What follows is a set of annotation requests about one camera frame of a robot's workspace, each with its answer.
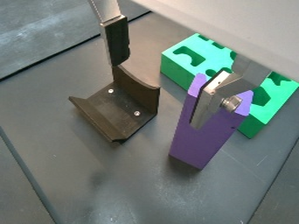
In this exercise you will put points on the green shape-sorting foam board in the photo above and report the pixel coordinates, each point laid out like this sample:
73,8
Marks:
198,55

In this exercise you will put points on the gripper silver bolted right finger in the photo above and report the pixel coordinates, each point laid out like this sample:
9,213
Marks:
219,92

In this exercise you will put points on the purple arch block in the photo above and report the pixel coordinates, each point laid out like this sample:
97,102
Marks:
196,145

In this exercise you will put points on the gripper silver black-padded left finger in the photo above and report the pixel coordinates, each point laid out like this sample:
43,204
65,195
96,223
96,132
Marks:
113,29

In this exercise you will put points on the black curved holder stand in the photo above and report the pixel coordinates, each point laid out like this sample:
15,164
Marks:
121,107

